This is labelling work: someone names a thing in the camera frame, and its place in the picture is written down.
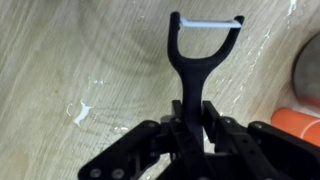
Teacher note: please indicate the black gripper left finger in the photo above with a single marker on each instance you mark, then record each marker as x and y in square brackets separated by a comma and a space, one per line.
[175, 130]

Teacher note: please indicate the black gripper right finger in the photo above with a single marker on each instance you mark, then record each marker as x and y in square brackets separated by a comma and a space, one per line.
[216, 133]

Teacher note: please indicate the black peeler white blade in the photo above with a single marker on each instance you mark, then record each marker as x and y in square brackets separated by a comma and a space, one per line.
[193, 76]

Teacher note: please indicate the small orange plastic cup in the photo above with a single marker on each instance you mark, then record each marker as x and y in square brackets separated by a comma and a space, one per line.
[296, 123]

